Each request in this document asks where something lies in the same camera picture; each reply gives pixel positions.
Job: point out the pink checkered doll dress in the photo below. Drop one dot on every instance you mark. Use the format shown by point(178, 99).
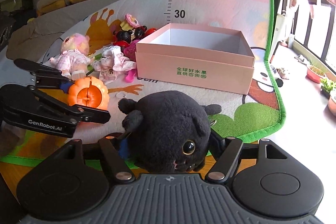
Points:
point(112, 64)

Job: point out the pink cardboard box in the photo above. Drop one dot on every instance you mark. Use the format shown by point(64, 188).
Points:
point(196, 55)

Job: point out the orange toy pumpkin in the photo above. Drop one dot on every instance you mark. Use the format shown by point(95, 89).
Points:
point(89, 92)

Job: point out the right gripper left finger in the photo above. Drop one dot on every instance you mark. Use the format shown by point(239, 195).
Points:
point(113, 167)

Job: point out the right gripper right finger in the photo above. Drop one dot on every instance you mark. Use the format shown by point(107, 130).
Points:
point(226, 152)

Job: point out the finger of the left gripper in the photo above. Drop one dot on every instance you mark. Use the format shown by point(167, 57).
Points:
point(78, 112)
point(44, 77)

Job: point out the black haired figurine doll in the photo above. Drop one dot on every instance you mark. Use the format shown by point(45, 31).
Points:
point(131, 35)

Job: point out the pink cupcake toy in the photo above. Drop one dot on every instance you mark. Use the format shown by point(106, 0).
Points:
point(129, 23)

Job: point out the colourful play mat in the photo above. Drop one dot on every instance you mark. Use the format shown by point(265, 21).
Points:
point(249, 117)

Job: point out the red hooded doll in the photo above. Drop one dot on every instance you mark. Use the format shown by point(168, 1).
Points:
point(124, 44)

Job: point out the baby doll pink pajamas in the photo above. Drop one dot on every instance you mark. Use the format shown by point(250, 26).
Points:
point(73, 60)

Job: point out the black plush cat toy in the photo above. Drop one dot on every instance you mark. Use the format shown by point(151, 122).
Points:
point(166, 132)

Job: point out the red flower pot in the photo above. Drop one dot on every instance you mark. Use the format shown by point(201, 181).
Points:
point(315, 74)

